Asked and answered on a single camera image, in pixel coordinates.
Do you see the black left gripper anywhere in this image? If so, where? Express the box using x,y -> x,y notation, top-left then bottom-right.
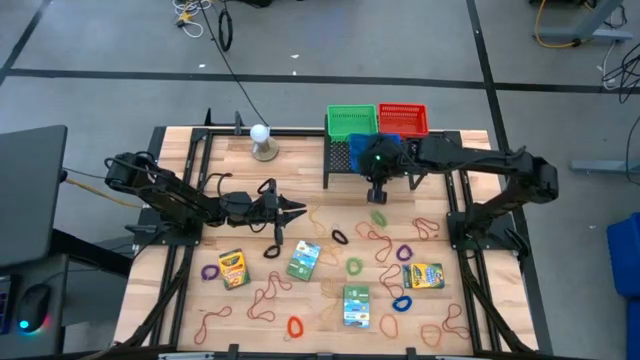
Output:
223,192 -> 308,227

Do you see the yellow rubber band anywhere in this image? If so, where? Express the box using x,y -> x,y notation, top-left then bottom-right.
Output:
307,203 -> 328,240
317,242 -> 345,268
315,280 -> 345,323

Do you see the blue plastic mesh basket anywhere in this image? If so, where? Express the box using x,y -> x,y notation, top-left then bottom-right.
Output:
347,130 -> 404,175

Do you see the red plastic mesh basket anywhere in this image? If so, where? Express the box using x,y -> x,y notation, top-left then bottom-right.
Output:
377,101 -> 431,140

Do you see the green plastic mesh basket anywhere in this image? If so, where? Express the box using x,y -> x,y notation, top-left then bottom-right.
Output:
325,103 -> 380,143

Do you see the yellow crayon box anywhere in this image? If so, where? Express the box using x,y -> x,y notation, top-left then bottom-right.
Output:
217,247 -> 252,292

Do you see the green crayon box landscape print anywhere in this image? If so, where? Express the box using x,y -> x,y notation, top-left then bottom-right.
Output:
342,284 -> 372,330
285,239 -> 323,283

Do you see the blue coil hair tie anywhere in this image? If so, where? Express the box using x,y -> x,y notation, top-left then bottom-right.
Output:
391,294 -> 415,314

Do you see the grey desk foot bar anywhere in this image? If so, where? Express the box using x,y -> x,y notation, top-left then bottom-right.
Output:
569,158 -> 640,175

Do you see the grey desk base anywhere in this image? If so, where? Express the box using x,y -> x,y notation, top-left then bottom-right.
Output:
536,0 -> 635,45

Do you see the grey side desk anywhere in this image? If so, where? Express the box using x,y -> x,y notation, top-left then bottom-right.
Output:
0,227 -> 134,360

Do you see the black perforated metal shelf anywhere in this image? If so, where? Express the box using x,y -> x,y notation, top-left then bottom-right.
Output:
322,113 -> 429,192

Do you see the white light bulb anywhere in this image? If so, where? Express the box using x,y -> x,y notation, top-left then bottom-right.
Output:
249,123 -> 272,147

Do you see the yellow green marker box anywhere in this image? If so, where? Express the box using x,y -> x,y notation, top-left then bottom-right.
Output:
400,261 -> 447,291

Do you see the orange rubber band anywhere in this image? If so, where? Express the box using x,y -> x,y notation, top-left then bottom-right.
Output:
419,323 -> 445,350
378,312 -> 401,340

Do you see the large blue plastic bin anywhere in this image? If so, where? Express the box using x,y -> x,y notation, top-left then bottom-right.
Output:
605,210 -> 640,300

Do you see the black flat monitor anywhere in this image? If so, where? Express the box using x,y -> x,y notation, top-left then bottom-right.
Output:
0,124 -> 69,270

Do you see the black computer mouse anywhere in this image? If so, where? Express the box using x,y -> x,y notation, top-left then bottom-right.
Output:
16,283 -> 53,335

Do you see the black keyboard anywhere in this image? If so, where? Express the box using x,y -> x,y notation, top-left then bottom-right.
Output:
0,276 -> 13,337

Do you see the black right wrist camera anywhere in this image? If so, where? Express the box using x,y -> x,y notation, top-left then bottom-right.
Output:
366,178 -> 390,206

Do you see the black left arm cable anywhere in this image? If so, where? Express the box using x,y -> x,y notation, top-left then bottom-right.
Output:
203,171 -> 279,231

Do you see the orange coil hair tie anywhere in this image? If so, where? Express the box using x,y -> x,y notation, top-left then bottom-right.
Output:
285,315 -> 306,340

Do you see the black lamp floor cable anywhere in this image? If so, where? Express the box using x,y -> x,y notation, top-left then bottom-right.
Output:
198,0 -> 272,129

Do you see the silver metal bracket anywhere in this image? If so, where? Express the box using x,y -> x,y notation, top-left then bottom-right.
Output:
156,351 -> 217,360

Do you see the yellow arm supply cable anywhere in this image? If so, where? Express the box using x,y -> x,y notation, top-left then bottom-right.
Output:
63,174 -> 146,211

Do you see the coiled black floor cable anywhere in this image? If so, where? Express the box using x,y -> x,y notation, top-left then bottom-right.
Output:
217,0 -> 236,53

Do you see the white floor cable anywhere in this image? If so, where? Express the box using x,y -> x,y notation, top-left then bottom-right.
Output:
171,0 -> 216,40

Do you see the yellow floor cable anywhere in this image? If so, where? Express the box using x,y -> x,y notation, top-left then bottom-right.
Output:
533,0 -> 584,51

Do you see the thin black floor cable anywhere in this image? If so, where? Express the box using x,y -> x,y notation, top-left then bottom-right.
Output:
623,113 -> 640,188

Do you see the black floor cable bundle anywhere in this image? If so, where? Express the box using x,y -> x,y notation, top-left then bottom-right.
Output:
598,41 -> 640,106

